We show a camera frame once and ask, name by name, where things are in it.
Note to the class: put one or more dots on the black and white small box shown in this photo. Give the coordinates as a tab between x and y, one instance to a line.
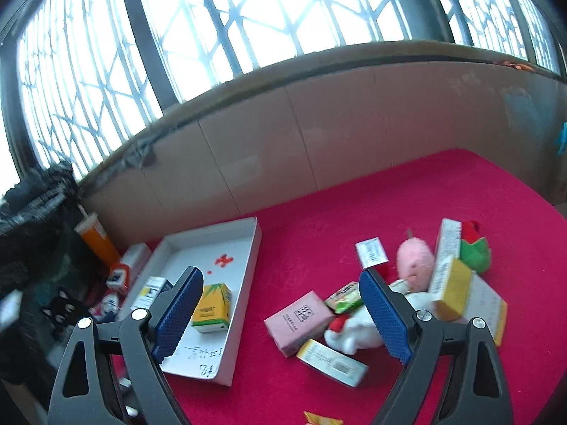
150	290

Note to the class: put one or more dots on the orange snack packet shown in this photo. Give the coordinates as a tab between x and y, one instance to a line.
321	419

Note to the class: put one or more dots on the yellow green drink carton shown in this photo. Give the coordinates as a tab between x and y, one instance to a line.
212	305

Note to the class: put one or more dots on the long white yellow box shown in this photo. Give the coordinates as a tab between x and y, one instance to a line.
330	361

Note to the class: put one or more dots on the orange object on sill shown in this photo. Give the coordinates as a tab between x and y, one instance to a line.
516	65

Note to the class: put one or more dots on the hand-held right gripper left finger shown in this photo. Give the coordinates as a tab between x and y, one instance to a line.
177	312

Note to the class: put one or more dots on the red table cloth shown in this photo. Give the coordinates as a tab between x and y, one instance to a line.
310	252

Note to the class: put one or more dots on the yellow and white box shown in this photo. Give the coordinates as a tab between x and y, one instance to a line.
454	292

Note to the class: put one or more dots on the pink plush ball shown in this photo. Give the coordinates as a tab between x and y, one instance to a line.
414	261

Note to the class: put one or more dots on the red and green plush toy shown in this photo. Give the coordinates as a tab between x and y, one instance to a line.
475	252

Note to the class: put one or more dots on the white plush toy red bow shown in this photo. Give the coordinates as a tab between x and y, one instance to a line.
354	327

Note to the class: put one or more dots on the green snack packet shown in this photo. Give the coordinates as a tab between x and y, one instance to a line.
345	297

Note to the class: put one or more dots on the orange cup with straw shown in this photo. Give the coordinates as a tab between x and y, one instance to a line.
99	243

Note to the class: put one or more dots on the window with metal grille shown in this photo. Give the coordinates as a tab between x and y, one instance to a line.
265	9

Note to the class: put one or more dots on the orange and white charger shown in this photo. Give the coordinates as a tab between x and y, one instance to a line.
118	276

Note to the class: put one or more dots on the tall white box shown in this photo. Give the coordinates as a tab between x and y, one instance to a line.
447	239

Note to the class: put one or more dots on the small white barcode box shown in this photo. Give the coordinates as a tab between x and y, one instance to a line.
371	251

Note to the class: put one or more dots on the dark cloth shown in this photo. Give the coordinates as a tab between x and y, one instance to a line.
35	203

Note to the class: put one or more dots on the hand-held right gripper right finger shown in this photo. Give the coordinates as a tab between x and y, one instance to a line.
383	314

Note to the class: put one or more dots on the white shallow cardboard box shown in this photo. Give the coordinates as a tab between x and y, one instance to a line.
221	248

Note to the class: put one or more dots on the grey cloth on sill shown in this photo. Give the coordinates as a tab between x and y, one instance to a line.
139	154

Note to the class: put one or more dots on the black cat print bag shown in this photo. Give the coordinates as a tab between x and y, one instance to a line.
62	312

